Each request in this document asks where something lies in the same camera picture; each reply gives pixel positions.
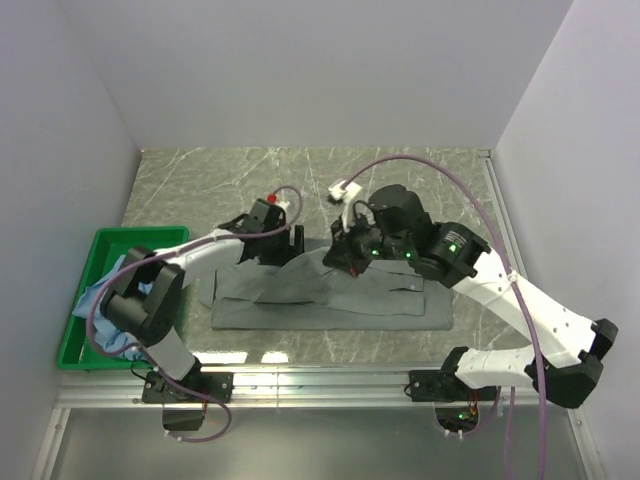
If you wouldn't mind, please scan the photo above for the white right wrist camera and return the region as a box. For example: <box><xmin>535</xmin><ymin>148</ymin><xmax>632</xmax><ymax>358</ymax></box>
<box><xmin>328</xmin><ymin>179</ymin><xmax>364</xmax><ymax>232</ymax></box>

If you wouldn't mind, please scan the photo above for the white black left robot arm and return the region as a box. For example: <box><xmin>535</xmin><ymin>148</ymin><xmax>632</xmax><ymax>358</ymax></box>
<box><xmin>97</xmin><ymin>193</ymin><xmax>304</xmax><ymax>402</ymax></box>

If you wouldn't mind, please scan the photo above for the aluminium side rail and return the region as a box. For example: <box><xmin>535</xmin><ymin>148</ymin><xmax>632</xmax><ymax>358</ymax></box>
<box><xmin>477</xmin><ymin>149</ymin><xmax>527</xmax><ymax>277</ymax></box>

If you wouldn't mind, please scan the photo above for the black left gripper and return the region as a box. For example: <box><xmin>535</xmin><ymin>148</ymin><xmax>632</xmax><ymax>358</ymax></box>
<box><xmin>257</xmin><ymin>223</ymin><xmax>306</xmax><ymax>266</ymax></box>

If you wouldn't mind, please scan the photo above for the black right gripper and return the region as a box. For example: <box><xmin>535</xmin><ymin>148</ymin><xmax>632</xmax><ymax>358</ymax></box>
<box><xmin>324</xmin><ymin>207</ymin><xmax>412</xmax><ymax>277</ymax></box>

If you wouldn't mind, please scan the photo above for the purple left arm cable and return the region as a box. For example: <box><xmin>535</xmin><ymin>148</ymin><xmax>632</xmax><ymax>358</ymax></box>
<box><xmin>85</xmin><ymin>185</ymin><xmax>304</xmax><ymax>443</ymax></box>

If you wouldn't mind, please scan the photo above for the aluminium mounting rail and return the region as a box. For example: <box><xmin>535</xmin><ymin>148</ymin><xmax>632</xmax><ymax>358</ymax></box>
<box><xmin>54</xmin><ymin>363</ymin><xmax>584</xmax><ymax>410</ymax></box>

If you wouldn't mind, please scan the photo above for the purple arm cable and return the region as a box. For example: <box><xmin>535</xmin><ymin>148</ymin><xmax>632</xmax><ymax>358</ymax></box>
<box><xmin>344</xmin><ymin>154</ymin><xmax>547</xmax><ymax>480</ymax></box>
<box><xmin>85</xmin><ymin>185</ymin><xmax>304</xmax><ymax>443</ymax></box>

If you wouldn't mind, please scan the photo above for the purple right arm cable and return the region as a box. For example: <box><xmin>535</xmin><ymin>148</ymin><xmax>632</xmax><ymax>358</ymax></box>
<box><xmin>344</xmin><ymin>154</ymin><xmax>547</xmax><ymax>480</ymax></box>

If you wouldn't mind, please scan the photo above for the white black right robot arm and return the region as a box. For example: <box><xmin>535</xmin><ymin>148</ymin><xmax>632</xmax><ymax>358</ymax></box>
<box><xmin>323</xmin><ymin>181</ymin><xmax>618</xmax><ymax>409</ymax></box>

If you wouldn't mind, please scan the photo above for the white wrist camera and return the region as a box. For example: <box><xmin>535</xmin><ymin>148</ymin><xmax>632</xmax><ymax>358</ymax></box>
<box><xmin>328</xmin><ymin>179</ymin><xmax>364</xmax><ymax>232</ymax></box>
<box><xmin>266</xmin><ymin>193</ymin><xmax>291</xmax><ymax>210</ymax></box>

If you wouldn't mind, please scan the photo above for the green plastic bin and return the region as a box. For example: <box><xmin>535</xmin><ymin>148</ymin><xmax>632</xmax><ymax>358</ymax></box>
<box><xmin>57</xmin><ymin>226</ymin><xmax>189</xmax><ymax>371</ymax></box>

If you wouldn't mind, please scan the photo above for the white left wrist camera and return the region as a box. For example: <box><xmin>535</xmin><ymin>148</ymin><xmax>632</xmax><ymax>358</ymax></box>
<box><xmin>266</xmin><ymin>193</ymin><xmax>291</xmax><ymax>210</ymax></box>

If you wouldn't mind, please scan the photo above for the grey long sleeve shirt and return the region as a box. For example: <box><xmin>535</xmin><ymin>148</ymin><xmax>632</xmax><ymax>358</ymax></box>
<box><xmin>199</xmin><ymin>240</ymin><xmax>454</xmax><ymax>331</ymax></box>

